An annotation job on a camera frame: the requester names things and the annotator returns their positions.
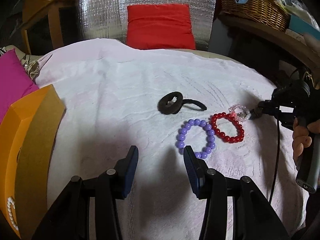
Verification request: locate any white bead bracelet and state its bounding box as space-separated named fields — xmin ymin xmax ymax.
xmin=6 ymin=196 xmax=20 ymax=231

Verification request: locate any thick black hair scrunchie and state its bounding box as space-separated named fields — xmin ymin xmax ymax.
xmin=157 ymin=92 xmax=183 ymax=115

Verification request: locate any person's right hand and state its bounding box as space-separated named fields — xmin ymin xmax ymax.
xmin=292 ymin=118 xmax=320 ymax=165

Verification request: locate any silver insulation foil sheet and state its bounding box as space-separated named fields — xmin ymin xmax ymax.
xmin=76 ymin=0 xmax=216 ymax=50

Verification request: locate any white pink towel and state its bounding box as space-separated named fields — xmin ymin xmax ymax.
xmin=35 ymin=38 xmax=309 ymax=240

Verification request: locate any orange cardboard box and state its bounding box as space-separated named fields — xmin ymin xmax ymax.
xmin=1 ymin=85 xmax=66 ymax=239

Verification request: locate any wooden furniture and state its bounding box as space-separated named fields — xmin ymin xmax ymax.
xmin=21 ymin=0 xmax=75 ymax=55

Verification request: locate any purple bead bracelet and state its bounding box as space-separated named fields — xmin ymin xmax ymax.
xmin=175 ymin=118 xmax=217 ymax=160

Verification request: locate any wicker basket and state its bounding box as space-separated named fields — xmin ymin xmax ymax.
xmin=221 ymin=0 xmax=290 ymax=31

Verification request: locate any red bead bracelet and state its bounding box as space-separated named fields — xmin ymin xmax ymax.
xmin=210 ymin=112 xmax=245 ymax=144

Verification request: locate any thin black hair tie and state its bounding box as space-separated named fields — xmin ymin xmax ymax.
xmin=178 ymin=99 xmax=208 ymax=112

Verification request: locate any magenta cushion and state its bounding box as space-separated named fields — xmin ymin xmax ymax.
xmin=0 ymin=49 xmax=39 ymax=122

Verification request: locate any red cushion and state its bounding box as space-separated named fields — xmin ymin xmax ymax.
xmin=126 ymin=3 xmax=196 ymax=50

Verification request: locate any clear pink bead bracelet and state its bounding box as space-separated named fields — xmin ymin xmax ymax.
xmin=228 ymin=103 xmax=252 ymax=122

